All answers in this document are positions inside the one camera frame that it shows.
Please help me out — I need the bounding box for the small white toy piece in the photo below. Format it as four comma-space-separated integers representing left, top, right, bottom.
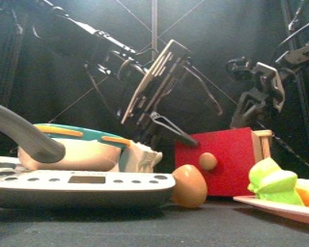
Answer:
119, 141, 164, 174

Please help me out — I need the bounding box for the small orange toy piece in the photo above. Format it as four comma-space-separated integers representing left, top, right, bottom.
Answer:
295, 187, 309, 207

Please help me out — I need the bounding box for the pink plastic tray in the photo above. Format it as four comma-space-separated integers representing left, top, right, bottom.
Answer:
232, 194, 309, 226

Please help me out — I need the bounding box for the large green toy lettuce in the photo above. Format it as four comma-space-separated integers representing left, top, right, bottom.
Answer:
247, 156, 304, 206

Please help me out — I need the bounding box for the white toy kitchen scale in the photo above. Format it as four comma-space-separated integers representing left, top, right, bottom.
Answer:
0, 155, 176, 210

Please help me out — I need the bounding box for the brown toy egg half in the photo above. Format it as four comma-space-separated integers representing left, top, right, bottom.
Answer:
171, 163, 209, 209

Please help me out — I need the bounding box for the red and cream toy toaster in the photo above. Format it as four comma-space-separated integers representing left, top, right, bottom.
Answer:
173, 127, 275, 198

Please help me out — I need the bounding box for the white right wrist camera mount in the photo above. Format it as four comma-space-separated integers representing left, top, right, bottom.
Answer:
251, 62, 288, 112

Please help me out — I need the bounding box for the teal basket with orange rim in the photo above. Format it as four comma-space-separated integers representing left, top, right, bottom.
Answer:
32, 123, 133, 151

